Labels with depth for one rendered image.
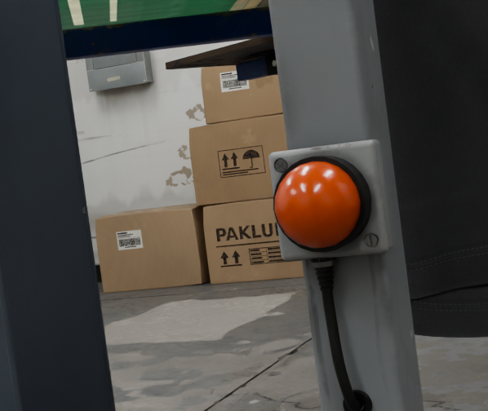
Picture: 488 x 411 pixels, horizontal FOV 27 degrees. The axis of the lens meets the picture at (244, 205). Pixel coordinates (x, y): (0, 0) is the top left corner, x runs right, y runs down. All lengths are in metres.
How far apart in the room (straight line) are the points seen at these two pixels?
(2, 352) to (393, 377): 0.67
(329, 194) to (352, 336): 0.08
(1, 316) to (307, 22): 0.67
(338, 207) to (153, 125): 5.62
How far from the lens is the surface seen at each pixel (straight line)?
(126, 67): 6.01
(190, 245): 5.48
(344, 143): 0.45
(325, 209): 0.42
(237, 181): 5.32
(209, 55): 2.70
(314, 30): 0.47
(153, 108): 6.04
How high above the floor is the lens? 0.68
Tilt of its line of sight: 3 degrees down
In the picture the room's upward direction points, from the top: 8 degrees counter-clockwise
